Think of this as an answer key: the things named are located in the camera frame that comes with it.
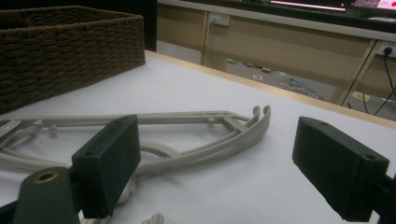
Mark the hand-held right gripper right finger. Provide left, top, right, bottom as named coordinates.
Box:
left=291, top=116, right=390, bottom=223

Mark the lit monitor screen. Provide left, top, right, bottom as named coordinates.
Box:
left=351, top=0, right=396, bottom=11

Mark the white wall socket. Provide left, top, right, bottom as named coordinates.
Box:
left=375, top=41, right=396, bottom=59
left=208, top=12, right=231, bottom=27

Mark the black cable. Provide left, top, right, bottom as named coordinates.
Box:
left=361, top=55, right=396, bottom=117

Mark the brown woven basket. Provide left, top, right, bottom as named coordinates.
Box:
left=0, top=5, right=147, bottom=115

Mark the grey plastic clothes hanger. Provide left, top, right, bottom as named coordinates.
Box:
left=0, top=105, right=272, bottom=224

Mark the wooden cabinet with shelf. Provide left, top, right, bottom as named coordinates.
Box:
left=157, top=0, right=396, bottom=108

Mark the pile of white hangers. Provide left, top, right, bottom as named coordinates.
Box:
left=279, top=77, right=325, bottom=101

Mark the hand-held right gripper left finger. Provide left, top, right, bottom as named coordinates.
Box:
left=71, top=114, right=142, bottom=219

